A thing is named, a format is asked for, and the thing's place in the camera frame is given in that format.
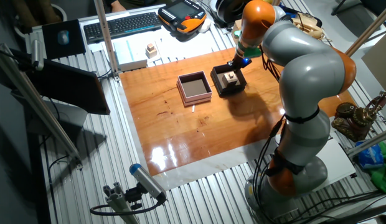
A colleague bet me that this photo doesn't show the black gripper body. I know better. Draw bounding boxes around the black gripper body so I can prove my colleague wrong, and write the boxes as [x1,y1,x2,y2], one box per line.
[230,55,253,70]

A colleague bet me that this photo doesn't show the large wooden cube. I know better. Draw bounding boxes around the large wooden cube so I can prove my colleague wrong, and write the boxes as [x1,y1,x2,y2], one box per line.
[222,73,239,89]

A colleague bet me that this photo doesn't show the dark blue open box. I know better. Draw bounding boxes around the dark blue open box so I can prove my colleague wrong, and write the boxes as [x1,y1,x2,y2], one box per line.
[210,63,247,96]

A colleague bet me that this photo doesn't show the white open box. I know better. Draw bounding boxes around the white open box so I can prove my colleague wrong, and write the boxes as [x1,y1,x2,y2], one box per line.
[176,70,214,108]

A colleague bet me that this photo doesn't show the white rectangular box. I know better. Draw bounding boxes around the white rectangular box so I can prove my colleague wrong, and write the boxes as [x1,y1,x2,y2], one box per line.
[113,39,149,72]

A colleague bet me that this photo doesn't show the bystander bare hand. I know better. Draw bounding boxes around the bystander bare hand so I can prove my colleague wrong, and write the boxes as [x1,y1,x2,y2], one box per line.
[111,0,128,13]

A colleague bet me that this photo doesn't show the brown cardboard carton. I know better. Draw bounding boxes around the brown cardboard carton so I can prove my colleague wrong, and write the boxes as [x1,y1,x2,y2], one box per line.
[232,19,243,38]

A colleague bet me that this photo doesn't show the white paper sheets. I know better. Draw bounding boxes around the white paper sheets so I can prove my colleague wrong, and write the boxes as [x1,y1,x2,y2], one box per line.
[111,26,237,68]

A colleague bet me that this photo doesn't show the black round drum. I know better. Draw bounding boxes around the black round drum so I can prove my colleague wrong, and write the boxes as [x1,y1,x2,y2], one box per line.
[215,0,253,29]

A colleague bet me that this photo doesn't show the orange and black teach pendant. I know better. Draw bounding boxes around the orange and black teach pendant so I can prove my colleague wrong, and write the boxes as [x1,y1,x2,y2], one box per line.
[158,0,208,34]

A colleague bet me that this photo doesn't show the cream vintage telephone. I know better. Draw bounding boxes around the cream vintage telephone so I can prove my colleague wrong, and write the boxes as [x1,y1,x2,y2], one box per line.
[291,12,324,40]

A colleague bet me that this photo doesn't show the black computer keyboard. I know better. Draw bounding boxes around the black computer keyboard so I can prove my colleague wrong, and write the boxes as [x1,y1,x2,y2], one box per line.
[83,11,162,44]

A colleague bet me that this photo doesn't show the brass antique telephone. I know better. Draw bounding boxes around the brass antique telephone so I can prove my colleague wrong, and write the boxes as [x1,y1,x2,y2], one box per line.
[331,90,386,142]

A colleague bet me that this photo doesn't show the beige flat board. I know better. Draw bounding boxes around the beige flat board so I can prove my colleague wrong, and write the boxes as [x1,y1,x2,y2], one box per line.
[361,30,386,91]

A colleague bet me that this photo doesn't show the black flat monitor panel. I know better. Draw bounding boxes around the black flat monitor panel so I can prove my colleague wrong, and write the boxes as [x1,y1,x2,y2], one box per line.
[24,58,111,116]

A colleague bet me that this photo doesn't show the blue wipes packet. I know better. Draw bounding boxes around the blue wipes packet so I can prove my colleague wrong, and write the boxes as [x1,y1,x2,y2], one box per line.
[354,141,385,170]

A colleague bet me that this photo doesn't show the blue grey computer mouse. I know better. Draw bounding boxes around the blue grey computer mouse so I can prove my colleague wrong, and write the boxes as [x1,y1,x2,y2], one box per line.
[57,29,70,46]

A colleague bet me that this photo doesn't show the black mouse pad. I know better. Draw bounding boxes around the black mouse pad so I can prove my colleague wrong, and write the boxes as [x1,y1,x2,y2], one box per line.
[42,19,87,60]

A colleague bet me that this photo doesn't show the green cloth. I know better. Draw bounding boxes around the green cloth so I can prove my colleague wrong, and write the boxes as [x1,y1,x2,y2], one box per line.
[369,141,386,194]

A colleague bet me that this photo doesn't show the upright aluminium frame post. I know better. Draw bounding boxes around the upright aluminium frame post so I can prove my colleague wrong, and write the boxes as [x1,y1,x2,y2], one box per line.
[93,0,121,82]

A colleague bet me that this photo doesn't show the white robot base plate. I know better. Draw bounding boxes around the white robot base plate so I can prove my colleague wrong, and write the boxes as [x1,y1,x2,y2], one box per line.
[314,136,357,190]

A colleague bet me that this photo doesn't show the silver camera with blue end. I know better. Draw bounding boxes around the silver camera with blue end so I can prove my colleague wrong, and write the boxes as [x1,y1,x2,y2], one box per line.
[129,163,167,202]

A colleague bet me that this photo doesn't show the short aluminium frame bar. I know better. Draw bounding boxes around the short aluminium frame bar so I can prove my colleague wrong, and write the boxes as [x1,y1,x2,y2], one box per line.
[347,127,386,158]

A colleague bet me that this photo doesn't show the aluminium camera mount profile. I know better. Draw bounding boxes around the aluminium camera mount profile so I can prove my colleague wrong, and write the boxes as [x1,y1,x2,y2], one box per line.
[102,182,139,224]

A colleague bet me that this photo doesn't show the black camera cable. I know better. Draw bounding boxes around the black camera cable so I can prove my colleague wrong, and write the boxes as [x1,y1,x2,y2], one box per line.
[89,198,166,217]

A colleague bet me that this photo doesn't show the silver camera bar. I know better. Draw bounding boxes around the silver camera bar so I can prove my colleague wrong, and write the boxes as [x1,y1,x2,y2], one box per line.
[31,39,44,71]

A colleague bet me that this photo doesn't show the slanted aluminium frame bar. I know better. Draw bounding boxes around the slanted aluminium frame bar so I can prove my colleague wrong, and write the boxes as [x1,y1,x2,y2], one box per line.
[0,43,83,170]

